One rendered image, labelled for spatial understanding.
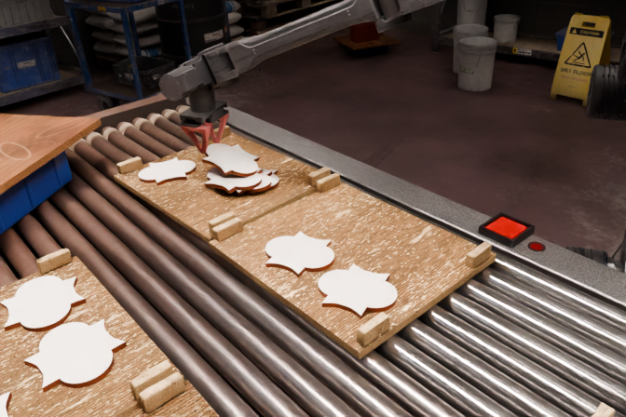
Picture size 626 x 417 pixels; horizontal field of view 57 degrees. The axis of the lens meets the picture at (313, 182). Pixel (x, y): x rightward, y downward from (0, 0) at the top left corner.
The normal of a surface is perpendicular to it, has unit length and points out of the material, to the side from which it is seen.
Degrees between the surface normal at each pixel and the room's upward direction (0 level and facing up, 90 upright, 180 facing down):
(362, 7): 87
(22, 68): 90
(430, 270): 0
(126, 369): 0
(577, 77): 78
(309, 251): 0
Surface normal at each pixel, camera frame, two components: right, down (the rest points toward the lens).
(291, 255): -0.05, -0.88
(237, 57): -0.26, 0.42
